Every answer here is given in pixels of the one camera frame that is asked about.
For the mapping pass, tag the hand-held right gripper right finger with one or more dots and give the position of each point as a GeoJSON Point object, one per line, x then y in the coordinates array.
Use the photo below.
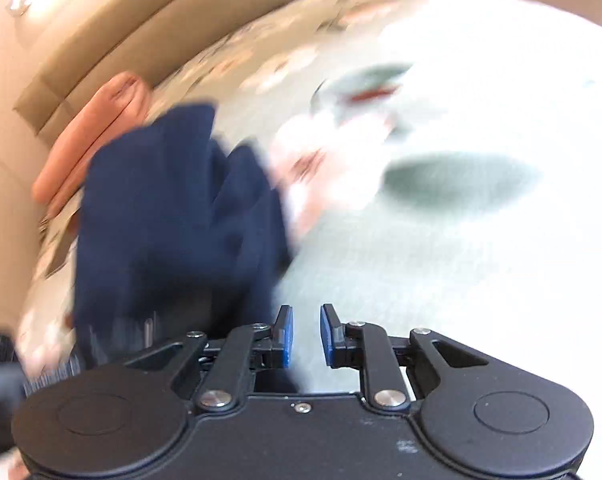
{"type": "Point", "coordinates": [327, 336]}

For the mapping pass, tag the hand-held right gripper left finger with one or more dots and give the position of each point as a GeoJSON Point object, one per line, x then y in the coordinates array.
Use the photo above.
{"type": "Point", "coordinates": [284, 337]}

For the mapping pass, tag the navy striped hoodie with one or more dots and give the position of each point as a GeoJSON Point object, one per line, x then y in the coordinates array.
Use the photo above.
{"type": "Point", "coordinates": [171, 210]}

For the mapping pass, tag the bed with floral sheet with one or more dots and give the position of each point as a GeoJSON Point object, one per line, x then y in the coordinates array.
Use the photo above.
{"type": "Point", "coordinates": [456, 260]}

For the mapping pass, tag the folded pink blanket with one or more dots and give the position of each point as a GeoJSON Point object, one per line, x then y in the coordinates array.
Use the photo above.
{"type": "Point", "coordinates": [81, 160]}

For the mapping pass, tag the beige padded headboard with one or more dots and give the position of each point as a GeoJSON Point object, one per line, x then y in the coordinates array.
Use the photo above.
{"type": "Point", "coordinates": [146, 35]}

